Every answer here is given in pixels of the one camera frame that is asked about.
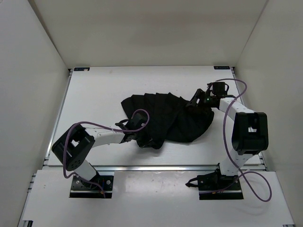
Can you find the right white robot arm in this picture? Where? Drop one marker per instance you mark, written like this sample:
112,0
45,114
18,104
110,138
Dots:
249,136

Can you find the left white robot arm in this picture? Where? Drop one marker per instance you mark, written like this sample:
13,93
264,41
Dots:
73,147

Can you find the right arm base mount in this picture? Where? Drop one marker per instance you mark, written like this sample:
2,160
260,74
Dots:
216,186

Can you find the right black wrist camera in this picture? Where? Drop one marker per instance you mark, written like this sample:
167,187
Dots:
218,88

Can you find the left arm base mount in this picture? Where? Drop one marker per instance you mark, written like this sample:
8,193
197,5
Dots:
82,189

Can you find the blue label sticker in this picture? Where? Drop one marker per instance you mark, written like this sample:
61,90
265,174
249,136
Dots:
81,69
221,67

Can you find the right blue label sticker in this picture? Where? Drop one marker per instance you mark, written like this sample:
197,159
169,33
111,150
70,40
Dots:
221,67

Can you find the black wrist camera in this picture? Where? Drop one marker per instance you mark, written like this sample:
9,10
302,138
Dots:
218,88
138,119

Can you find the left blue label sticker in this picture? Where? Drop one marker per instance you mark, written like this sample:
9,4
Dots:
81,69

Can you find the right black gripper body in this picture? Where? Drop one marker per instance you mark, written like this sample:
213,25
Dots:
208,100

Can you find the black pleated skirt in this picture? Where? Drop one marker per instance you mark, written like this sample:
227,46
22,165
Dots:
169,119

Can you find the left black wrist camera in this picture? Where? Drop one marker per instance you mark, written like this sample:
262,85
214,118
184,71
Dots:
138,119

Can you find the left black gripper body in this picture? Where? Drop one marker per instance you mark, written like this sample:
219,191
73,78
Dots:
140,134

